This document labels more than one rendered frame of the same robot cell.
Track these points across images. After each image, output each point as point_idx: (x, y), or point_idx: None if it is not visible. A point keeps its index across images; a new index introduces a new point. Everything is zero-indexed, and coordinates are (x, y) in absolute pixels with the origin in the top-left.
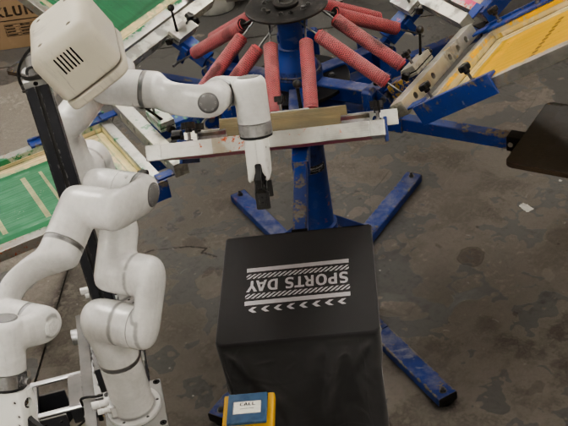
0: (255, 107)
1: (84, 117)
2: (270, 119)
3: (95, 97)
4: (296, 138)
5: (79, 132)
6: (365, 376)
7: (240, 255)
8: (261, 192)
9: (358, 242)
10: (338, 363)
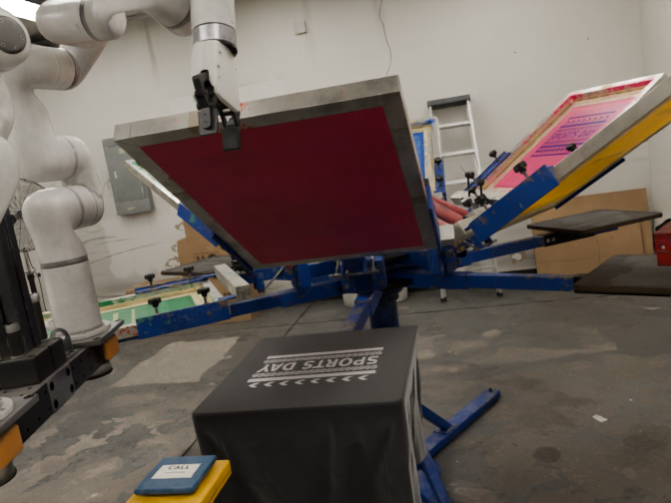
0: (210, 0)
1: (28, 57)
2: (232, 26)
3: (38, 24)
4: (287, 103)
5: (21, 76)
6: (386, 481)
7: (268, 347)
8: (204, 105)
9: (399, 335)
10: (349, 458)
